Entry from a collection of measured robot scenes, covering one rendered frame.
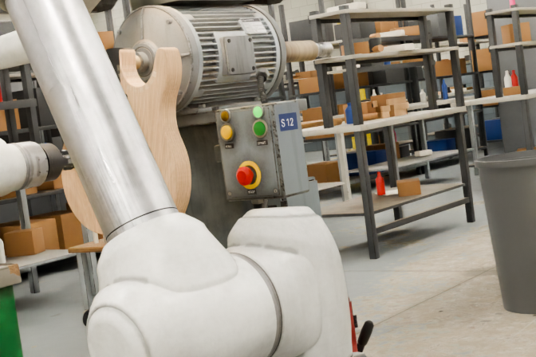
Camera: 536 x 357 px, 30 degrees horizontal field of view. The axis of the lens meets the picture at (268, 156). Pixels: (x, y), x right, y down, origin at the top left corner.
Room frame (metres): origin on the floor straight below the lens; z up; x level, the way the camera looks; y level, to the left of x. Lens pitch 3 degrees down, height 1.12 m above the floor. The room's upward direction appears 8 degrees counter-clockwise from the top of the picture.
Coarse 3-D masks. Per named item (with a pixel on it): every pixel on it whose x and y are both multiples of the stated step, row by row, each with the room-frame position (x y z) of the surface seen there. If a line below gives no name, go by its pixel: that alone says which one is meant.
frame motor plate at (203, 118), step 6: (294, 96) 2.55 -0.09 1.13; (300, 102) 2.53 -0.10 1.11; (306, 102) 2.55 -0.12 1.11; (216, 108) 2.30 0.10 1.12; (300, 108) 2.53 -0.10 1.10; (306, 108) 2.55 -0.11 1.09; (192, 114) 2.32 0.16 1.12; (198, 114) 2.31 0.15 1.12; (204, 114) 2.29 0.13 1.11; (210, 114) 2.28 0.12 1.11; (180, 120) 2.34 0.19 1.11; (186, 120) 2.33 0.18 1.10; (192, 120) 2.32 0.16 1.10; (198, 120) 2.31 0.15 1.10; (204, 120) 2.30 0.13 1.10; (210, 120) 2.28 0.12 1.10; (180, 126) 2.34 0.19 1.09; (186, 126) 2.33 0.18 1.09
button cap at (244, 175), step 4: (240, 168) 2.09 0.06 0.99; (244, 168) 2.09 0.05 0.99; (248, 168) 2.09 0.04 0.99; (236, 172) 2.10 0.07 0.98; (240, 172) 2.09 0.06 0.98; (244, 172) 2.08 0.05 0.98; (248, 172) 2.08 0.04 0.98; (252, 172) 2.10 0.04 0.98; (236, 176) 2.10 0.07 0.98; (240, 176) 2.09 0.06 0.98; (244, 176) 2.08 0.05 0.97; (248, 176) 2.08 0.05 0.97; (252, 176) 2.08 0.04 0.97; (240, 180) 2.09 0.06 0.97; (244, 180) 2.08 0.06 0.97; (248, 180) 2.08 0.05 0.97; (244, 184) 2.09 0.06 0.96; (248, 184) 2.09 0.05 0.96
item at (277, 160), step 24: (216, 120) 2.16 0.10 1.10; (240, 120) 2.11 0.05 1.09; (264, 120) 2.07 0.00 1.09; (288, 120) 2.10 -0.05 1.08; (240, 144) 2.12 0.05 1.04; (264, 144) 2.08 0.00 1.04; (288, 144) 2.09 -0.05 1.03; (264, 168) 2.08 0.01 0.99; (288, 168) 2.08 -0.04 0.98; (240, 192) 2.13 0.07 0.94; (264, 192) 2.09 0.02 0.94; (288, 192) 2.07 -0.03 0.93
